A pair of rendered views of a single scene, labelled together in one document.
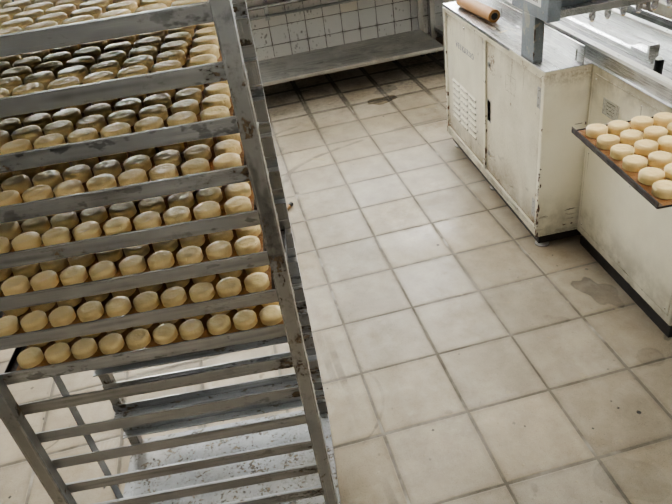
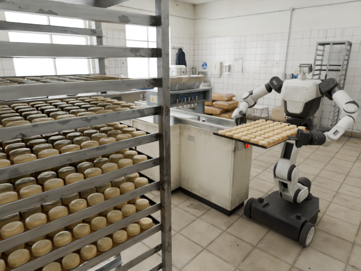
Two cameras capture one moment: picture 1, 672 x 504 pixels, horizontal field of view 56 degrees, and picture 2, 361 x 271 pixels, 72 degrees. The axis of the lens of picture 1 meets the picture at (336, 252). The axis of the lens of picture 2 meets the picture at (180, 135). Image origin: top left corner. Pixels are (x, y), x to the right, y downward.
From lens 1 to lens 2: 0.71 m
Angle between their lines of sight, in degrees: 40
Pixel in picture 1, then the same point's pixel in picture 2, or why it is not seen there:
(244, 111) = (166, 101)
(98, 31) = (103, 51)
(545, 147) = not seen: hidden behind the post
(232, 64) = (165, 77)
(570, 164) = (176, 161)
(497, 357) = (178, 242)
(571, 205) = (178, 177)
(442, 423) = not seen: outside the picture
